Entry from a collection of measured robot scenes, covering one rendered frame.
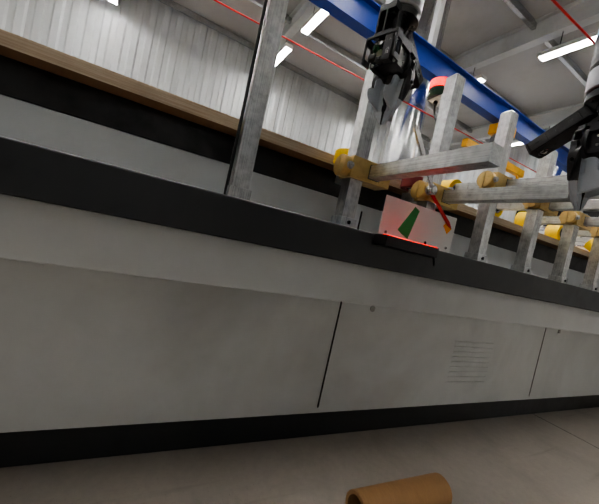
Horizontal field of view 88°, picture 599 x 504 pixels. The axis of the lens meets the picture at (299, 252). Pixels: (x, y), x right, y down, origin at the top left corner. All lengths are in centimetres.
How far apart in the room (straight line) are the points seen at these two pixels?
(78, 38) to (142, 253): 782
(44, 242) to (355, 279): 62
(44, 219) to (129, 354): 40
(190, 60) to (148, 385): 789
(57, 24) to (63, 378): 783
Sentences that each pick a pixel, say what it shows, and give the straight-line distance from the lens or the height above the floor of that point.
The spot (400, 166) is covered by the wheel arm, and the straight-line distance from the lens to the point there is 68.
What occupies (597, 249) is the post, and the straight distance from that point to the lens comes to 176.
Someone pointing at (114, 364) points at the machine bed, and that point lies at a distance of 91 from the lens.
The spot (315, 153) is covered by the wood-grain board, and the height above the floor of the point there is 89.
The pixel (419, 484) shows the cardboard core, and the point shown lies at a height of 8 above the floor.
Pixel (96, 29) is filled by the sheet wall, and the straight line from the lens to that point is 842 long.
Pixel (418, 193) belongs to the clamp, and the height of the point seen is 83.
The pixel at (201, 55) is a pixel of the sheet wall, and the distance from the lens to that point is 850.
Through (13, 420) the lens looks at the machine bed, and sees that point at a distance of 99.
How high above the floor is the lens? 65
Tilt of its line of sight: 2 degrees down
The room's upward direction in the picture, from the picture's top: 12 degrees clockwise
